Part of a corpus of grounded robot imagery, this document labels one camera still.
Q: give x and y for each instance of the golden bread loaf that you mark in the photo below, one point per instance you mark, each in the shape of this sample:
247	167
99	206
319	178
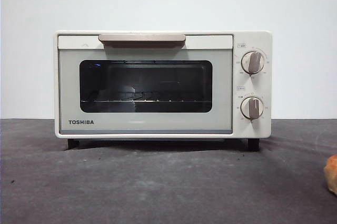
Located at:
331	174

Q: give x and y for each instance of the cream Toshiba toaster oven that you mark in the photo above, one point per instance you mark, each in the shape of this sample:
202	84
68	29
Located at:
266	126

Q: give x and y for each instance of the cream timer knob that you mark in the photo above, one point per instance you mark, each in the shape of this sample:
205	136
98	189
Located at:
252	108

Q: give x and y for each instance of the cream temperature knob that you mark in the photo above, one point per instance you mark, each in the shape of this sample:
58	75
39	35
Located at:
252	62

